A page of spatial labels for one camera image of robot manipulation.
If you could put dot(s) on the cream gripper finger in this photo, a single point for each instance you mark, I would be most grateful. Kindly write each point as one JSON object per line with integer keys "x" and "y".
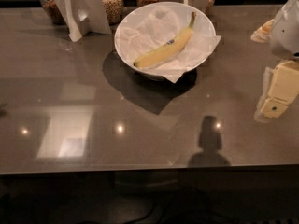
{"x": 280, "y": 88}
{"x": 262, "y": 34}

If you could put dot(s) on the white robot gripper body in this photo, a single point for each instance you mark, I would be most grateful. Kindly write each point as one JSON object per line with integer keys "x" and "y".
{"x": 286, "y": 32}

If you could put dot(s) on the yellow banana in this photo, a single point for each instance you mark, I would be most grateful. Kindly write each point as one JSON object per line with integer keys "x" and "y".
{"x": 168, "y": 49}

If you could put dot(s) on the white bowl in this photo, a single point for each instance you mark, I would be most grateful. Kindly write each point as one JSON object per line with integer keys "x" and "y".
{"x": 199, "y": 19}

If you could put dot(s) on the glass jar behind white card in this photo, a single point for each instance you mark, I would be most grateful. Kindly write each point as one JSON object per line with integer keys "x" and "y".
{"x": 209, "y": 6}

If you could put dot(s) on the glass jar of beige grains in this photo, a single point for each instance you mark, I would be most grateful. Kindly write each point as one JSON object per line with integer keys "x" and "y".
{"x": 114, "y": 9}

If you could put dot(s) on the white folded paper card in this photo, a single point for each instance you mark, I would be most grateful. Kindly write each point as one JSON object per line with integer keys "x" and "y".
{"x": 84, "y": 16}

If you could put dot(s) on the glass jar of brown grains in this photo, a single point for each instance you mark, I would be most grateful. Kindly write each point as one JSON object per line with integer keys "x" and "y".
{"x": 51, "y": 9}

